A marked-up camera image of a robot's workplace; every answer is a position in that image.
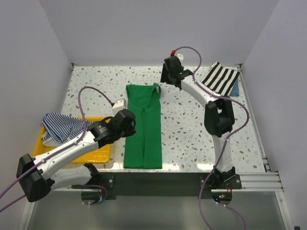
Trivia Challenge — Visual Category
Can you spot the green tank top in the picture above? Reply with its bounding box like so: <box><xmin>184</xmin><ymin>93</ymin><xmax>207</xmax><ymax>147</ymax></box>
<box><xmin>123</xmin><ymin>83</ymin><xmax>162</xmax><ymax>169</ymax></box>

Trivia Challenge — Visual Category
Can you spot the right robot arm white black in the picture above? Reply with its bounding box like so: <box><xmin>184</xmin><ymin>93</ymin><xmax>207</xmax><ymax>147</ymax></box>
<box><xmin>160</xmin><ymin>56</ymin><xmax>236</xmax><ymax>188</ymax></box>

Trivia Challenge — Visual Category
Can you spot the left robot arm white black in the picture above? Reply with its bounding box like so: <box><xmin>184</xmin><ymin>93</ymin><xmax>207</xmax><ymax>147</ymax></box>
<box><xmin>16</xmin><ymin>109</ymin><xmax>136</xmax><ymax>202</ymax></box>

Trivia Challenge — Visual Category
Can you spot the blue white striped tank top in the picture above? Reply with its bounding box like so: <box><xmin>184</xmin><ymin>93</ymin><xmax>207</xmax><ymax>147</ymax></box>
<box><xmin>41</xmin><ymin>112</ymin><xmax>84</xmax><ymax>147</ymax></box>

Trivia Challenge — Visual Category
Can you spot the blue folded tank top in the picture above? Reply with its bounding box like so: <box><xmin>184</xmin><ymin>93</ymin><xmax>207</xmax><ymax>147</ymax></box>
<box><xmin>229</xmin><ymin>79</ymin><xmax>240</xmax><ymax>97</ymax></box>

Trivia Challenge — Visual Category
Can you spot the yellow plastic tray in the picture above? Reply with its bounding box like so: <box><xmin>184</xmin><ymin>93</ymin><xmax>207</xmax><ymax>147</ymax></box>
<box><xmin>33</xmin><ymin>125</ymin><xmax>111</xmax><ymax>164</ymax></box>

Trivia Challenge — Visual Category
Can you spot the black white striped folded top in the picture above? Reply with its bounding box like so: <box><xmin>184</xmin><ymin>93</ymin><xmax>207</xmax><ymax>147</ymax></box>
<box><xmin>201</xmin><ymin>62</ymin><xmax>240</xmax><ymax>96</ymax></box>

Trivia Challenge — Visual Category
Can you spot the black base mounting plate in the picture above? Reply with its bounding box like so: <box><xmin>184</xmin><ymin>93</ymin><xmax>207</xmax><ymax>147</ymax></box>
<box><xmin>90</xmin><ymin>172</ymin><xmax>242</xmax><ymax>199</ymax></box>

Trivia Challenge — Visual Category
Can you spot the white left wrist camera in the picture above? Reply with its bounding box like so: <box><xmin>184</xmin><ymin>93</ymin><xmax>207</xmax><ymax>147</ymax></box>
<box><xmin>112</xmin><ymin>98</ymin><xmax>127</xmax><ymax>114</ymax></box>

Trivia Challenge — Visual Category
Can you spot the aluminium front rail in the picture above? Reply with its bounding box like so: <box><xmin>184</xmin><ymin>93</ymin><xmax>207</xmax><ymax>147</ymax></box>
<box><xmin>47</xmin><ymin>169</ymin><xmax>283</xmax><ymax>196</ymax></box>

